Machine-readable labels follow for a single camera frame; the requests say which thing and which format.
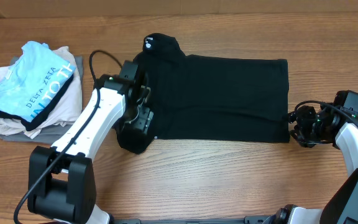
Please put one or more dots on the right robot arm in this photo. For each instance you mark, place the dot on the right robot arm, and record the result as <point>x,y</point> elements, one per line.
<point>343,207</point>

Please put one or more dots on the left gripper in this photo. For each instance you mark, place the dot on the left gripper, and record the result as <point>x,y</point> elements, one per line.
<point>143,122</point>

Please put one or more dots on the light blue folded shirt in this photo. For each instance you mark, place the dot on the light blue folded shirt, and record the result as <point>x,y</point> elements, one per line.
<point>33,81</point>

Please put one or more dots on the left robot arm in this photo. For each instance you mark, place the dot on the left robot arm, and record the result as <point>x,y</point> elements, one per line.
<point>61,177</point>

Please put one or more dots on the beige folded shirt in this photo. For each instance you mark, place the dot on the beige folded shirt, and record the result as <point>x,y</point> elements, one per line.
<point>67,105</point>

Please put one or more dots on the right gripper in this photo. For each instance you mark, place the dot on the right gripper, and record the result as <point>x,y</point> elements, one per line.
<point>299,117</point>

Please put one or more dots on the black t-shirt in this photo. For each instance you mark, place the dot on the black t-shirt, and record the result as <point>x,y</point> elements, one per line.
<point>211,98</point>

